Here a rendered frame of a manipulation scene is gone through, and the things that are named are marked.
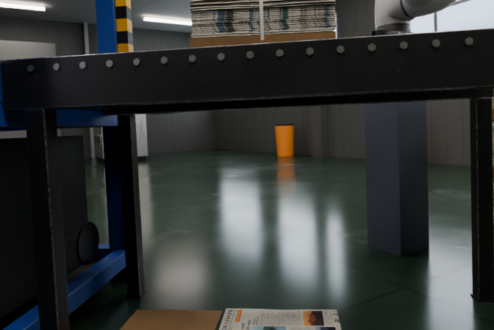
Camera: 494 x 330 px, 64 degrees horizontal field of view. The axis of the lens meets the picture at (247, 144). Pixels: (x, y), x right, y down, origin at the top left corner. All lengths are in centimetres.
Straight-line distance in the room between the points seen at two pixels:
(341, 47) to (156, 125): 1019
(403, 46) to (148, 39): 1045
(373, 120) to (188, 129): 953
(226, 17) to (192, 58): 20
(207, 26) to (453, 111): 501
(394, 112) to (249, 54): 112
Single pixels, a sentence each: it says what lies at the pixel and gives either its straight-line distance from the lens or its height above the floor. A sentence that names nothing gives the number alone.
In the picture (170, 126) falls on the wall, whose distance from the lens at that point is 1108.
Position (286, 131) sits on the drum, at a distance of 768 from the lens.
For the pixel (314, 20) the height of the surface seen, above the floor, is 88.
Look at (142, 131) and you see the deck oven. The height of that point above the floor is 60.
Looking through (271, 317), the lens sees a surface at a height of 1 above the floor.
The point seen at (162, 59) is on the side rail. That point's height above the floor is 78.
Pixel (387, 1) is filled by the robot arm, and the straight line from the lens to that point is 202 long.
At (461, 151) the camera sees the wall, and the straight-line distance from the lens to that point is 581.
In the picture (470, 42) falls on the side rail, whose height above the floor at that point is 77.
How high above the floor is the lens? 62
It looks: 3 degrees down
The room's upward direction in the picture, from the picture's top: 2 degrees counter-clockwise
